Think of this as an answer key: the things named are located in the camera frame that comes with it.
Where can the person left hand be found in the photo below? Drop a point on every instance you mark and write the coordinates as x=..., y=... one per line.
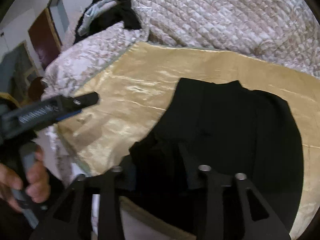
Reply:
x=37, y=176

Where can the black pants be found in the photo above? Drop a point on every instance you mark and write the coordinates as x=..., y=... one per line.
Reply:
x=154, y=176

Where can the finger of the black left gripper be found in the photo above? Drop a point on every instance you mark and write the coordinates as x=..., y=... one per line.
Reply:
x=80, y=102
x=68, y=114

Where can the dark clothes pile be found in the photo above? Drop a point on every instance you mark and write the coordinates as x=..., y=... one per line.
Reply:
x=103, y=14

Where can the quilted floral comforter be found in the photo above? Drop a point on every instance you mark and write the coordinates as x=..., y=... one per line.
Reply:
x=283, y=32

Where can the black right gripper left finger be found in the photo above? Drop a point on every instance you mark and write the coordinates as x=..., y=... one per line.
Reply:
x=70, y=217

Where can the golden satin bedspread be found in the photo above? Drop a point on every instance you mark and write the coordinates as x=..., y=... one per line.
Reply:
x=136, y=88

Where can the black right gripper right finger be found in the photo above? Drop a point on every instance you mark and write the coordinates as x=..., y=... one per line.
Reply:
x=246, y=189

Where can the dark red door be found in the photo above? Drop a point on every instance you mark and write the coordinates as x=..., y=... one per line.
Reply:
x=44, y=38

